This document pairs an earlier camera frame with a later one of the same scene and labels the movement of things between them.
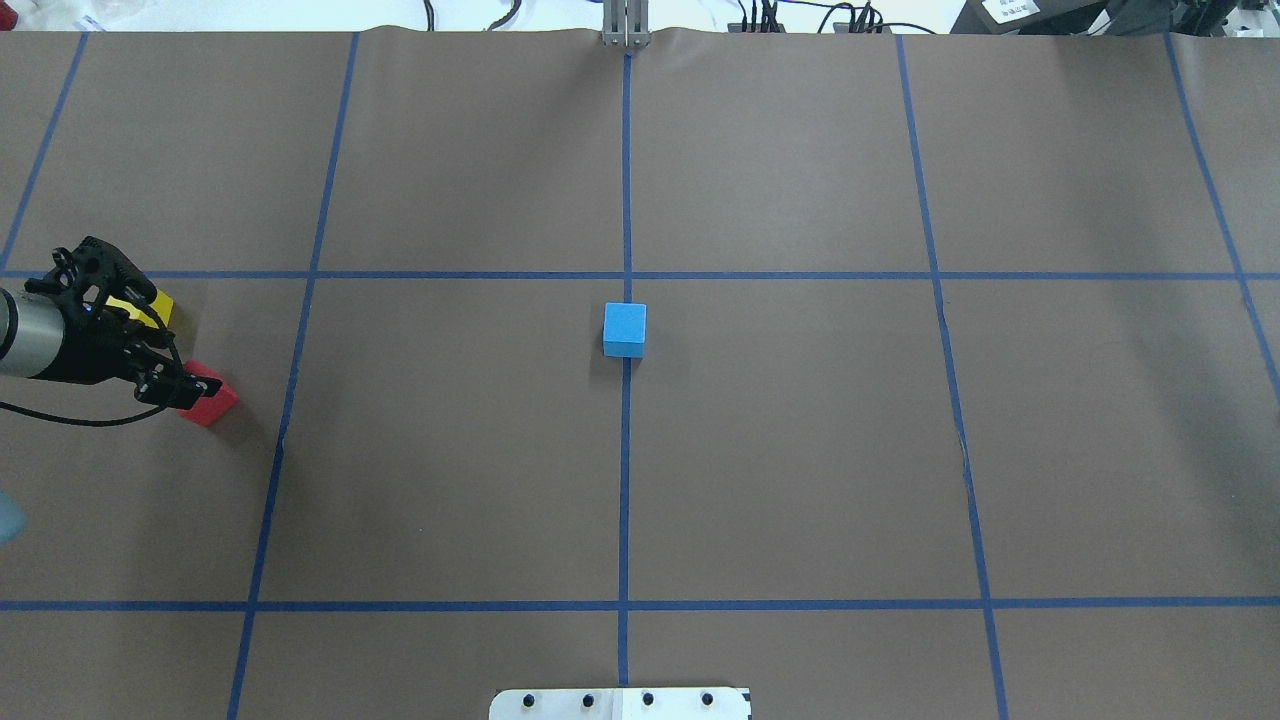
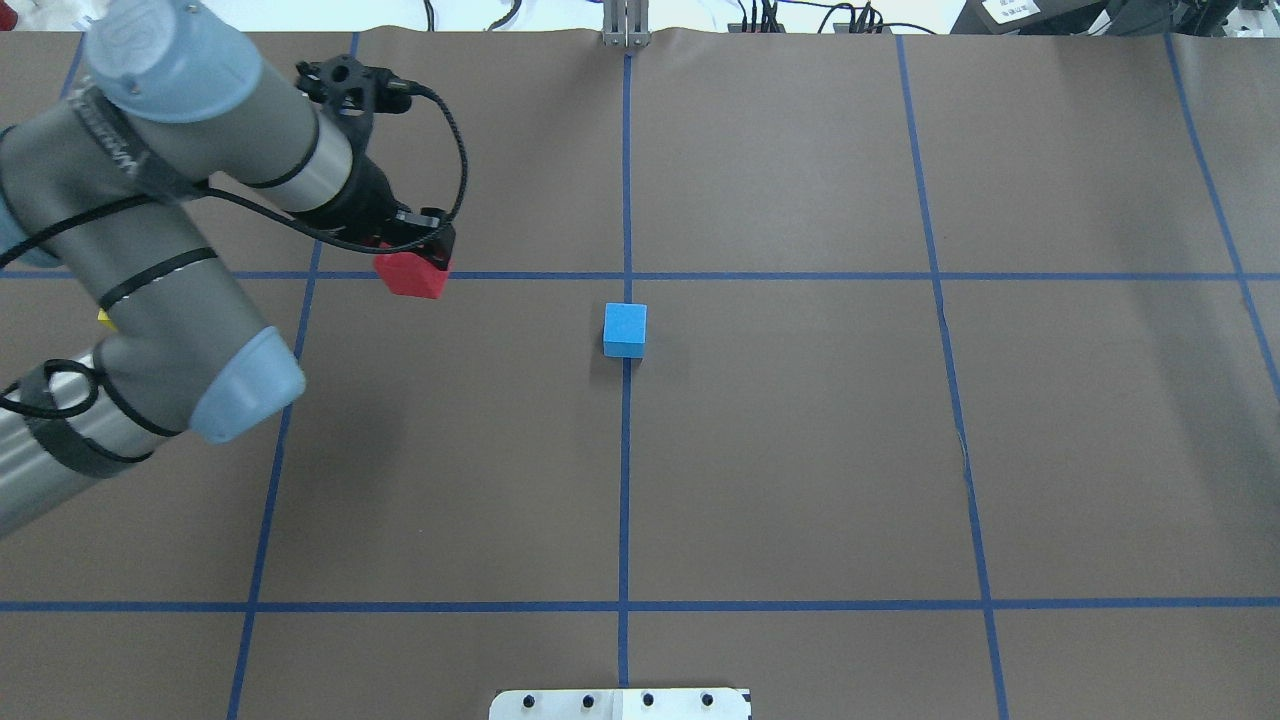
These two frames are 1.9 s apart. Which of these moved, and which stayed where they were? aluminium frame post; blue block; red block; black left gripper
Moved: red block; black left gripper
Stayed: blue block; aluminium frame post
